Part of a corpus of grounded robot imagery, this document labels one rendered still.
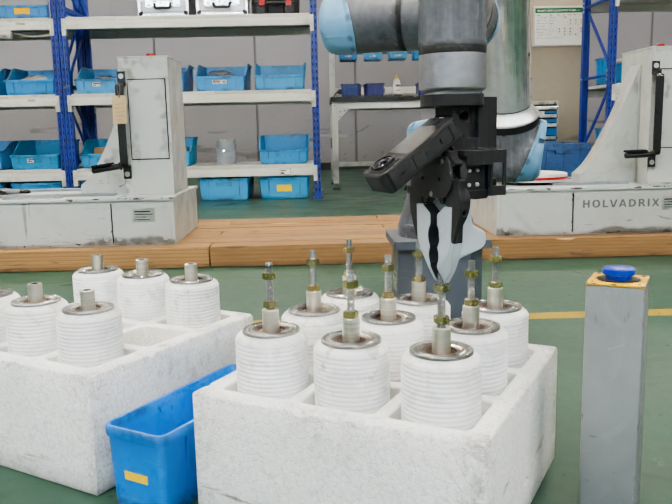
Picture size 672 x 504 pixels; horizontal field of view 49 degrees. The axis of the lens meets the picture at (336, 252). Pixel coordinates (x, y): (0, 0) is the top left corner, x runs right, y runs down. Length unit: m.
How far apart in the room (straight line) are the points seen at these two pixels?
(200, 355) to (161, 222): 1.71
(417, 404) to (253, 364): 0.22
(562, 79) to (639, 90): 4.09
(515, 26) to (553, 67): 6.01
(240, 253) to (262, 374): 1.90
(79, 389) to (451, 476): 0.54
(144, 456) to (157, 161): 2.05
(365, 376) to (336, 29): 0.43
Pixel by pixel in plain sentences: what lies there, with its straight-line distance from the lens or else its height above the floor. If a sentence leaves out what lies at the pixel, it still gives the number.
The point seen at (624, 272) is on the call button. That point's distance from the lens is 1.01.
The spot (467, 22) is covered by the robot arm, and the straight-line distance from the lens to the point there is 0.84.
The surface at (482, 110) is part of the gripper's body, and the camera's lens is 0.87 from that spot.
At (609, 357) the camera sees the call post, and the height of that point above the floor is 0.22.
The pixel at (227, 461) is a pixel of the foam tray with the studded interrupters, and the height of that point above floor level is 0.09.
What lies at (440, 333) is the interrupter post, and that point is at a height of 0.28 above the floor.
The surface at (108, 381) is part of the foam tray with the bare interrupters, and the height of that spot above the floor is 0.16.
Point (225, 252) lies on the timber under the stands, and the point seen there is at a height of 0.06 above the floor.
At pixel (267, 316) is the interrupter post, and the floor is 0.27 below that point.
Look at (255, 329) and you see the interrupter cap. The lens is 1.00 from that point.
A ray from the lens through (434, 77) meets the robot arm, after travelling 0.83.
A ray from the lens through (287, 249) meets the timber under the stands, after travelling 2.83.
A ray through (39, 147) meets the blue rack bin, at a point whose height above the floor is 0.41.
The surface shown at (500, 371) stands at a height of 0.20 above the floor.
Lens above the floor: 0.51
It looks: 10 degrees down
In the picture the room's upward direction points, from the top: 1 degrees counter-clockwise
